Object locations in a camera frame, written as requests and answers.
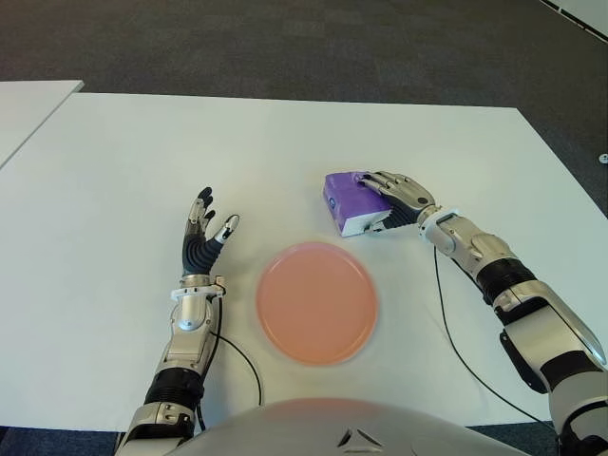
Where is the white side table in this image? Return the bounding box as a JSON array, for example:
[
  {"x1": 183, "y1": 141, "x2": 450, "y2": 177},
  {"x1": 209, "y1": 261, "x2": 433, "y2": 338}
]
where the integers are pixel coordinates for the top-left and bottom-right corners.
[{"x1": 0, "y1": 79, "x2": 86, "y2": 170}]

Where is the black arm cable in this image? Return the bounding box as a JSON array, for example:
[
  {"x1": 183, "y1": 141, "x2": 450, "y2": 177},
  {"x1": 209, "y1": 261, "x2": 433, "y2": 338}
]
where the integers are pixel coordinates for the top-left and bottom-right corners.
[
  {"x1": 432, "y1": 246, "x2": 557, "y2": 424},
  {"x1": 199, "y1": 303, "x2": 264, "y2": 428}
]

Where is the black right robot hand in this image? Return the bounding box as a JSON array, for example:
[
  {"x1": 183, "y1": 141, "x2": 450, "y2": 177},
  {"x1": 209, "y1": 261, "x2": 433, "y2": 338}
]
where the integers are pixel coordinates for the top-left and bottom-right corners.
[{"x1": 356, "y1": 169, "x2": 437, "y2": 234}]

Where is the purple tissue paper pack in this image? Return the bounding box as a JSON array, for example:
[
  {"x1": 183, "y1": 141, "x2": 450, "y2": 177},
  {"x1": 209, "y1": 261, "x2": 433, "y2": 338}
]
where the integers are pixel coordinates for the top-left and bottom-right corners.
[{"x1": 321, "y1": 168, "x2": 395, "y2": 238}]

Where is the grey robot torso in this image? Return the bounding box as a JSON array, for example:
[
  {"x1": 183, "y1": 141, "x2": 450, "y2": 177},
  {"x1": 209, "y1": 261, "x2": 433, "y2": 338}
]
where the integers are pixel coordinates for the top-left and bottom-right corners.
[{"x1": 163, "y1": 397, "x2": 519, "y2": 456}]

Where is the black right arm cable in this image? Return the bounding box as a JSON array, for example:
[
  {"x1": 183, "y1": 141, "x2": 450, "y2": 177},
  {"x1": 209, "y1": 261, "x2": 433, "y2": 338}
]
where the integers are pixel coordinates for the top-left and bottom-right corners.
[{"x1": 432, "y1": 246, "x2": 557, "y2": 424}]

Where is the pink round plate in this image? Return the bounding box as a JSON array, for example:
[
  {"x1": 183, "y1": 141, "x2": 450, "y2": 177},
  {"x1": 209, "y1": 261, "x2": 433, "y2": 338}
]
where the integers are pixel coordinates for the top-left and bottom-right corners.
[{"x1": 255, "y1": 240, "x2": 380, "y2": 367}]

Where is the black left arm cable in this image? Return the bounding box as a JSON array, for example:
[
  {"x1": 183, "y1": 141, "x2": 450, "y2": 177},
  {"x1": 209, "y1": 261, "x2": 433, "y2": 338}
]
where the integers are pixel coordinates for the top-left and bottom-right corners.
[{"x1": 199, "y1": 303, "x2": 264, "y2": 428}]

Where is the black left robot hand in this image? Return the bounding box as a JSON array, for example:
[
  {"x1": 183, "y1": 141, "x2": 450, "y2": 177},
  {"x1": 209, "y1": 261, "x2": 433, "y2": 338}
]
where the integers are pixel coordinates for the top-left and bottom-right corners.
[{"x1": 181, "y1": 187, "x2": 240, "y2": 276}]

